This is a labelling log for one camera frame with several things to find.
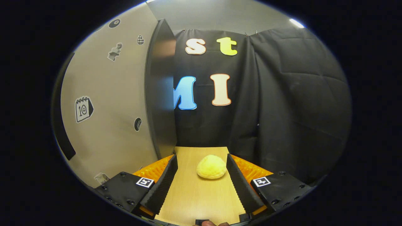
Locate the yellow bun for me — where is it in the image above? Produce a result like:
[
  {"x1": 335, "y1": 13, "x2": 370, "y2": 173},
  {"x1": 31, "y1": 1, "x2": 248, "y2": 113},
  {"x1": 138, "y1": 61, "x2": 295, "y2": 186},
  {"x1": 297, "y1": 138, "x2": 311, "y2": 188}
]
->
[{"x1": 197, "y1": 154, "x2": 227, "y2": 180}]

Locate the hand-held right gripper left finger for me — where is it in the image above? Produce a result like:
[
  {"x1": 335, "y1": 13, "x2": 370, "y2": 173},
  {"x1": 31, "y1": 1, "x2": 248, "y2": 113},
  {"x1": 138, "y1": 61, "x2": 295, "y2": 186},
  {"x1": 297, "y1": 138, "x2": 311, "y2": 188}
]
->
[{"x1": 94, "y1": 154, "x2": 178, "y2": 220}]

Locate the long ceiling light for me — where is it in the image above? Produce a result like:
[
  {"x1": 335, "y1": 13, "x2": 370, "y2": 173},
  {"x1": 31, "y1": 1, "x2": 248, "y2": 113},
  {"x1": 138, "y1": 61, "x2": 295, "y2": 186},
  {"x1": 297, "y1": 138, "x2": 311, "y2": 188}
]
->
[{"x1": 289, "y1": 18, "x2": 306, "y2": 29}]

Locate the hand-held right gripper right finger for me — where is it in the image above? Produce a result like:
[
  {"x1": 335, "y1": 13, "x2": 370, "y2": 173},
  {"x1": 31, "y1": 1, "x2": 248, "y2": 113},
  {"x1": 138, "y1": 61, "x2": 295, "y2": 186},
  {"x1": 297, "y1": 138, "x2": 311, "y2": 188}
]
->
[{"x1": 226, "y1": 153, "x2": 316, "y2": 220}]

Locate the black backdrop cloth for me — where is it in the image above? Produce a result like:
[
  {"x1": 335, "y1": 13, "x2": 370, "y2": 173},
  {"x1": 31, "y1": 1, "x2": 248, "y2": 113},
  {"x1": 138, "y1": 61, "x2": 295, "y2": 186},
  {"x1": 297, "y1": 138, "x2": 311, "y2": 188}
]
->
[{"x1": 173, "y1": 28, "x2": 352, "y2": 186}]

